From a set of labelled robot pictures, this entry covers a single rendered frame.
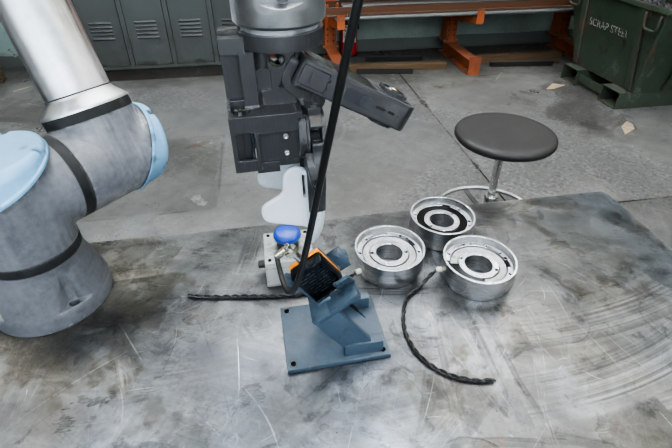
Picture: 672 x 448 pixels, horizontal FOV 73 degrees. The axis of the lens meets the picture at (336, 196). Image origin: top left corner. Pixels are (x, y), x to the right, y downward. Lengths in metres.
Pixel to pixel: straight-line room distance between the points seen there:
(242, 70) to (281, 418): 0.37
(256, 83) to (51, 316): 0.44
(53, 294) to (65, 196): 0.13
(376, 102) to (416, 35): 4.23
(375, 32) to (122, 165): 3.95
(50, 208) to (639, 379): 0.73
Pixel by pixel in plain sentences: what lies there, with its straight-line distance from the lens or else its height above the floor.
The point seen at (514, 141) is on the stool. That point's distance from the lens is 1.56.
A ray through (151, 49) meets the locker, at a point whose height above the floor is 0.25.
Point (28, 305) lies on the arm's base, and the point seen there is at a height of 0.85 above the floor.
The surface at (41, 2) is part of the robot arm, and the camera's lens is 0.70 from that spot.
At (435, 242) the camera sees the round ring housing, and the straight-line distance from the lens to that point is 0.74.
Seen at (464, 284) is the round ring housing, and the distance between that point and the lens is 0.66.
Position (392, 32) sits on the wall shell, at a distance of 4.55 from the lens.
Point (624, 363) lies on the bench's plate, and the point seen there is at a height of 0.80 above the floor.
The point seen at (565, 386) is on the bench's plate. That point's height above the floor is 0.80.
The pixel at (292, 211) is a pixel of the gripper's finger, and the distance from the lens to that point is 0.44.
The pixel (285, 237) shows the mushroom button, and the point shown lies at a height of 0.87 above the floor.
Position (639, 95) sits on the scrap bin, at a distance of 3.85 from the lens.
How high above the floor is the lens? 1.28
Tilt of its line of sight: 34 degrees down
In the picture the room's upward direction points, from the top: straight up
